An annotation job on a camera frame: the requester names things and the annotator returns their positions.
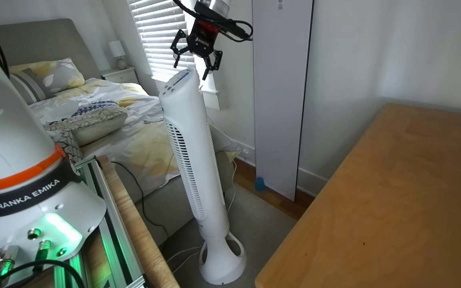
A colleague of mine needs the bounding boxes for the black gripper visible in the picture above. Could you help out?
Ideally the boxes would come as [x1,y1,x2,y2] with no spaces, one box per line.
[170,17,226,81]

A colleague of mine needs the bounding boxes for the white tower heater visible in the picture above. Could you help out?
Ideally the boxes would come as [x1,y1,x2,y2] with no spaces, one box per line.
[159,67,249,286]

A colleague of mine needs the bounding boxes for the white window blinds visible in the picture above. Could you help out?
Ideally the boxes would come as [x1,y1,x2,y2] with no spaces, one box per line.
[129,0,199,83]

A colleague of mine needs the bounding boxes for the white nightstand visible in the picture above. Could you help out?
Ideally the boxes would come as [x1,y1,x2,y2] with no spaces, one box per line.
[101,65,143,84]

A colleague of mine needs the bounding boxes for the white bedside lamp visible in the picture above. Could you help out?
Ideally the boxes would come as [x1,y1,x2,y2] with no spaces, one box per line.
[108,38,129,70]

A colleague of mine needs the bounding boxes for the white flat board panel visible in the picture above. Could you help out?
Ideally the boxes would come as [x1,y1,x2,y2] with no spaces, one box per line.
[250,0,316,203]

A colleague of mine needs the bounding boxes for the white patterned duvet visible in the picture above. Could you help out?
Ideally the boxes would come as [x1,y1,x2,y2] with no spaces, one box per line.
[28,78,239,200]

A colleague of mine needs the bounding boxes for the white lace blanket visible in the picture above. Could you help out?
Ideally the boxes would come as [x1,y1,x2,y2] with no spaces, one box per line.
[45,100,132,148]

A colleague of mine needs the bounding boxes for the yellow grey patterned pillow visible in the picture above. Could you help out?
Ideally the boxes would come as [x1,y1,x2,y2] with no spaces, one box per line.
[8,56,87,96]

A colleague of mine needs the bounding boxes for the grey bed headboard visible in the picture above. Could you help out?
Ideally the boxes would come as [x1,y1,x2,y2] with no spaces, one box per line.
[0,17,103,81]

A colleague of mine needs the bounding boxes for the grey bed base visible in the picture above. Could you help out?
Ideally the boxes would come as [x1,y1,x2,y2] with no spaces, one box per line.
[133,174,202,248]

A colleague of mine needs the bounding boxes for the grey striped pillow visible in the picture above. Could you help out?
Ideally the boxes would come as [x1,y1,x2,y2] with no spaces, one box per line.
[8,68,47,105]

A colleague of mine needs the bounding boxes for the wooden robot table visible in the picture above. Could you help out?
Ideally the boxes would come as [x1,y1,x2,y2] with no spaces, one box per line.
[95,153,183,288]

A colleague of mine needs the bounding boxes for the light wooden dresser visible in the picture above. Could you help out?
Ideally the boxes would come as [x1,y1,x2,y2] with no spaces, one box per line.
[253,102,461,288]

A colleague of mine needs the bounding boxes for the black floor cable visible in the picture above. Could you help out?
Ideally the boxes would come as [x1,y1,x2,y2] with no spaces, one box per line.
[111,158,172,246]

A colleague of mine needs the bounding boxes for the white heater power cord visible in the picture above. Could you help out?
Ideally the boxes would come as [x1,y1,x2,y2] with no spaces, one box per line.
[165,243,207,270]

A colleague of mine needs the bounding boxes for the aluminium frame with green light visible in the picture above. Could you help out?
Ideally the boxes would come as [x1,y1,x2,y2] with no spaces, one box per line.
[53,158,148,288]

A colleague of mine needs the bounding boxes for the black base cable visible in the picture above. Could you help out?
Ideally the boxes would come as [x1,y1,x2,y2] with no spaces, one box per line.
[0,257,87,288]

